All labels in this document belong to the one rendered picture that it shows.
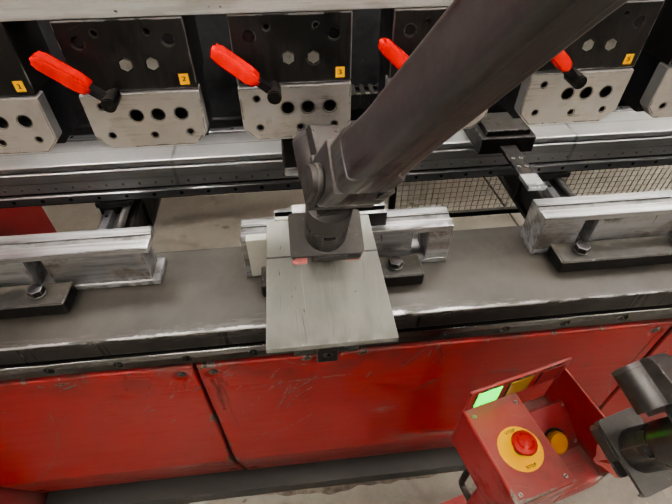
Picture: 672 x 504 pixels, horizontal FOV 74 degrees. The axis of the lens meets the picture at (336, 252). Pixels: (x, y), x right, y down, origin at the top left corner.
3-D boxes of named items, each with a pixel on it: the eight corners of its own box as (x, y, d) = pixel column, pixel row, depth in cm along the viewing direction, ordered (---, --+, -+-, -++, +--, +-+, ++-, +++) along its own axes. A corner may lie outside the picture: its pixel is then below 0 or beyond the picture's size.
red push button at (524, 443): (516, 466, 70) (522, 457, 68) (501, 442, 73) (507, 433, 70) (537, 458, 71) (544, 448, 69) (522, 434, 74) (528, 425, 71)
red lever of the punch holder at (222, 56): (214, 47, 50) (284, 96, 55) (217, 34, 53) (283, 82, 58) (206, 59, 51) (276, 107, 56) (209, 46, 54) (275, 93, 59)
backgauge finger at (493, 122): (504, 197, 85) (511, 176, 81) (462, 129, 103) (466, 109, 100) (564, 193, 86) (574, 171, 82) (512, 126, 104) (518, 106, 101)
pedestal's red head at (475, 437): (497, 528, 74) (531, 492, 61) (449, 437, 85) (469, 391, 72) (594, 485, 79) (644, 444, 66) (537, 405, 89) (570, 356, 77)
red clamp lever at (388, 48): (388, 40, 52) (441, 89, 57) (381, 28, 55) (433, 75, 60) (377, 52, 53) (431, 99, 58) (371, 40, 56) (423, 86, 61)
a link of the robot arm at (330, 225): (310, 223, 50) (359, 215, 50) (299, 169, 52) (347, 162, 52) (309, 244, 56) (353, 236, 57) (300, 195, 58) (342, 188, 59)
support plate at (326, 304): (266, 353, 60) (265, 349, 59) (267, 225, 78) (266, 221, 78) (398, 341, 61) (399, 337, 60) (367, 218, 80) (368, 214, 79)
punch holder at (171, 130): (100, 149, 62) (46, 21, 50) (115, 119, 68) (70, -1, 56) (210, 143, 63) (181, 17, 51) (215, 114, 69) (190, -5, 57)
